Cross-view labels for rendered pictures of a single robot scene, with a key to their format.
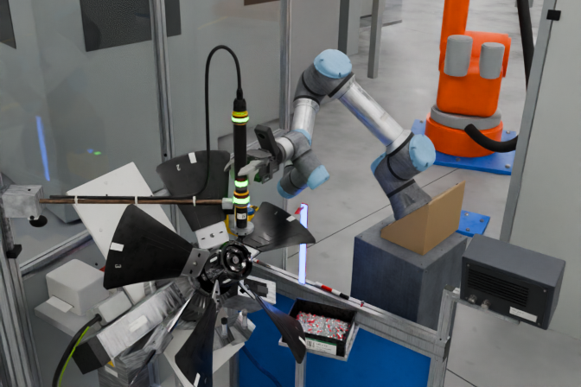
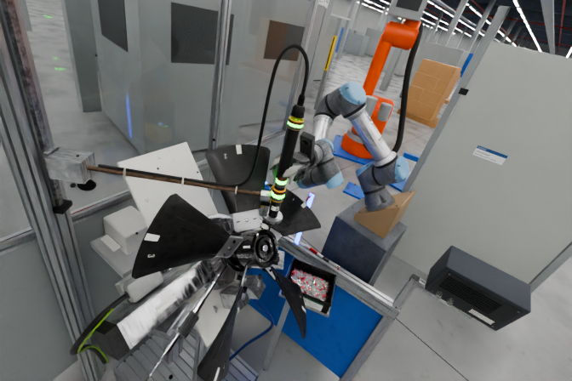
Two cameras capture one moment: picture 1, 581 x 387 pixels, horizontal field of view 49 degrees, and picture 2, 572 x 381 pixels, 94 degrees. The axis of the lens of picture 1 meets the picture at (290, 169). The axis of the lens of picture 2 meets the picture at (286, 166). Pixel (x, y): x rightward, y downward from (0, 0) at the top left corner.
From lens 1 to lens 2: 0.98 m
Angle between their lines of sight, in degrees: 7
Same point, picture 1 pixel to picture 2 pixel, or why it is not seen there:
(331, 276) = not seen: hidden behind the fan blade
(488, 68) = (382, 116)
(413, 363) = (367, 313)
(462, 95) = not seen: hidden behind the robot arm
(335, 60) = (356, 90)
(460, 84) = not seen: hidden behind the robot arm
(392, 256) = (363, 236)
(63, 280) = (116, 225)
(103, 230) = (149, 200)
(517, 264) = (493, 283)
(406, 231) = (375, 220)
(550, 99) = (444, 141)
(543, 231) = (418, 213)
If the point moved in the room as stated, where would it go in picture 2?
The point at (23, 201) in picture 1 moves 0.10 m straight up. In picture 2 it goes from (68, 167) to (61, 135)
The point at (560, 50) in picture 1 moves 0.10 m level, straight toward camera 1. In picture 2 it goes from (460, 113) to (463, 116)
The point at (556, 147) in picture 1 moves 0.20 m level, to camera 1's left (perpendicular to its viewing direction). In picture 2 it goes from (440, 168) to (418, 164)
